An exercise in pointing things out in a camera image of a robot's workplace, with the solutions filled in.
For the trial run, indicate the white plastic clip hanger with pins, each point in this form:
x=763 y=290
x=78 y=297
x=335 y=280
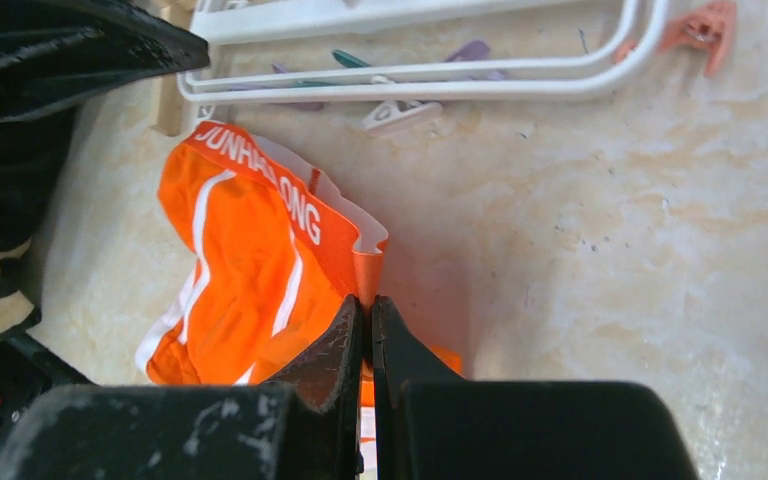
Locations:
x=236 y=23

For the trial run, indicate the orange underwear white trim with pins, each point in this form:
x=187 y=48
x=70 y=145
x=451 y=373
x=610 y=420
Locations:
x=277 y=249

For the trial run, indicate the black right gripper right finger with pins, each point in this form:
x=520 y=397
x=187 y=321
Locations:
x=434 y=424

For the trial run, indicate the black floral blanket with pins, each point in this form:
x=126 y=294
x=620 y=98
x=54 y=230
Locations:
x=32 y=155

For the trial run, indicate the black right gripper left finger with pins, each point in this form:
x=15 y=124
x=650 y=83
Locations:
x=301 y=423

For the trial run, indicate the salmon pink clothes peg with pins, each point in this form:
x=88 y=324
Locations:
x=709 y=28

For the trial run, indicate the teal clothes peg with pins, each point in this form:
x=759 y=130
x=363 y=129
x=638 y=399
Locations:
x=343 y=58

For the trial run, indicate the white clothes peg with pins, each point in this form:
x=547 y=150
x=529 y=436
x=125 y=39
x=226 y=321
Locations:
x=392 y=116

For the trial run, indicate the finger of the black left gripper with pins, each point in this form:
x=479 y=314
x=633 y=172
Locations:
x=55 y=55

